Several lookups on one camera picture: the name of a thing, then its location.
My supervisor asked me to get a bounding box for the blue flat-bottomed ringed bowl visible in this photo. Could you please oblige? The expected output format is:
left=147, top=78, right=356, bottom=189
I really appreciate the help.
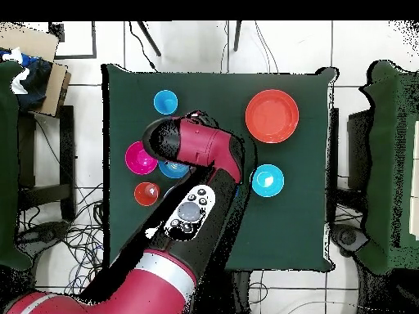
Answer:
left=158, top=159, right=191, bottom=180

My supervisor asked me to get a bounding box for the black equipment base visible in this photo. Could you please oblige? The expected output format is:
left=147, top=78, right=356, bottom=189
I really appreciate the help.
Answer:
left=330, top=223, right=369, bottom=258
left=16, top=220, right=71, bottom=253

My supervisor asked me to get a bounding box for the green cloth side table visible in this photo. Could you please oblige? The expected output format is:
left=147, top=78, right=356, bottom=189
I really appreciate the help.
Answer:
left=0, top=60, right=34, bottom=271
left=359, top=60, right=419, bottom=276

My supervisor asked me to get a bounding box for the large orange plastic bowl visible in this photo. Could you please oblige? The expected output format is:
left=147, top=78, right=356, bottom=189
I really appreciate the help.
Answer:
left=245, top=88, right=300, bottom=145

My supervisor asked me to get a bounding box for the orange plastic cup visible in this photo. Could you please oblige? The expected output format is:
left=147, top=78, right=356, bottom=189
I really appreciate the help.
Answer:
left=133, top=182, right=161, bottom=208

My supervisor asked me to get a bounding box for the small cyan plastic bowl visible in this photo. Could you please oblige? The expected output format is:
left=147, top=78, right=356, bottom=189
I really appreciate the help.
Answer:
left=250, top=164, right=286, bottom=199

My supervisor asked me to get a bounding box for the black box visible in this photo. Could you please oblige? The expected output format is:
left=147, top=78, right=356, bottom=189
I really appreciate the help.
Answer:
left=347, top=109, right=372, bottom=191

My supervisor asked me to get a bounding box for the black tripod leg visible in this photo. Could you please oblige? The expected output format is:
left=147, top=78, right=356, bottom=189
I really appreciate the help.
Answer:
left=137, top=20, right=162, bottom=57
left=232, top=20, right=242, bottom=52

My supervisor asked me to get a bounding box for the black floor frame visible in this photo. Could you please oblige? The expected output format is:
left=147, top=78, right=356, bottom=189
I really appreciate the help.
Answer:
left=48, top=20, right=97, bottom=61

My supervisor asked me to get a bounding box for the black cable tangle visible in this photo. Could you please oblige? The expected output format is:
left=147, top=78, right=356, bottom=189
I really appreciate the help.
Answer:
left=19, top=182, right=106, bottom=295

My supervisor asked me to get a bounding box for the dark green tablecloth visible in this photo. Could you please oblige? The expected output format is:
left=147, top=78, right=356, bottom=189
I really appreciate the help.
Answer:
left=101, top=63, right=338, bottom=274

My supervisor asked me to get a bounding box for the light blue plastic cup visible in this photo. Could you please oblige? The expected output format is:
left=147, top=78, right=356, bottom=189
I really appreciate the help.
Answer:
left=152, top=89, right=179, bottom=116

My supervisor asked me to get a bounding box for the brown cardboard box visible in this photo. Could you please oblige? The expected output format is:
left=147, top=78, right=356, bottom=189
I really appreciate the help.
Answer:
left=0, top=24, right=72, bottom=117

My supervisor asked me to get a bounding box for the blue and white cloth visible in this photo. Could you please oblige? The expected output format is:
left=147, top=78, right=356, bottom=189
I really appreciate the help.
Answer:
left=0, top=47, right=53, bottom=112

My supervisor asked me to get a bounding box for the black stool frame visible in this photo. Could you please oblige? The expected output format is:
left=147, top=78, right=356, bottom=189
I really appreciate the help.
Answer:
left=17, top=104, right=76, bottom=223

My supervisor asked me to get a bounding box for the pink plastic bowl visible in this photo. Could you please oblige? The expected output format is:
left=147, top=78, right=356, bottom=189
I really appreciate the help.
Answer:
left=124, top=141, right=160, bottom=176

